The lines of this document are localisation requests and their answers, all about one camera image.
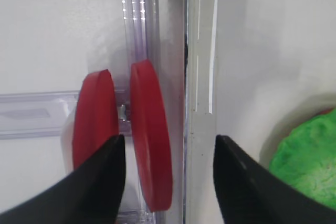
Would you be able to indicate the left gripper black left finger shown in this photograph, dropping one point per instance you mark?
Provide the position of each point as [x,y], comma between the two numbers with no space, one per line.
[92,193]

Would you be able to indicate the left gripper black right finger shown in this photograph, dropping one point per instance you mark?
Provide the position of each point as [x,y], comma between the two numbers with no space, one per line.
[248,193]

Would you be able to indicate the green lettuce on tray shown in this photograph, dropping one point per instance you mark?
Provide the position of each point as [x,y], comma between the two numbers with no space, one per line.
[305,159]

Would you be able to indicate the left red tomato slice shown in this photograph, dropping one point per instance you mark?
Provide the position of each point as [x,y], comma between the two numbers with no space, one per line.
[96,117]

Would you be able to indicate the red tomato slice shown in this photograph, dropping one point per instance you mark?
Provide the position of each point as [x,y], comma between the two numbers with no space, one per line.
[151,137]
[96,117]

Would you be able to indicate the right red tomato slice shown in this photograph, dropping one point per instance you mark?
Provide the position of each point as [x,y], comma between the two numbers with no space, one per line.
[151,137]

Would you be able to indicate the white metal tray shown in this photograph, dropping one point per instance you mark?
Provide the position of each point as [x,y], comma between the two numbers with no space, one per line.
[256,69]

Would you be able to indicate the clear tomato holder rail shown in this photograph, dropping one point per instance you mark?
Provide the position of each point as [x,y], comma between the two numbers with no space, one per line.
[48,47]

